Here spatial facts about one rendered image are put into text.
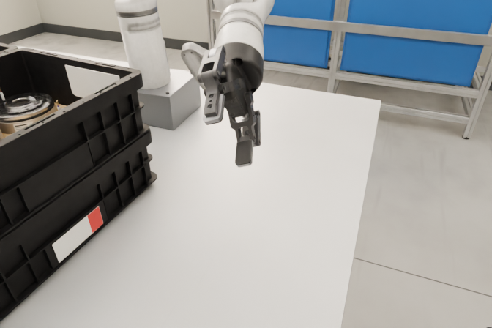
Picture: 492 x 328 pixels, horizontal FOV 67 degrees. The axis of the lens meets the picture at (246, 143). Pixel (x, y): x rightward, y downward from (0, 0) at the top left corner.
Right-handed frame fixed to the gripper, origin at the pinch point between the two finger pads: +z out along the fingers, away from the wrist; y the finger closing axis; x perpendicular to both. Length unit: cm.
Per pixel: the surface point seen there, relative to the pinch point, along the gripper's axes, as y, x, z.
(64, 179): -0.7, 24.8, 1.6
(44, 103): -0.6, 38.2, -16.8
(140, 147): 9.1, 22.1, -10.2
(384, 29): 111, -31, -150
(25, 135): -10.1, 22.2, 1.3
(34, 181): -4.7, 24.9, 4.1
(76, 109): -6.5, 20.4, -5.4
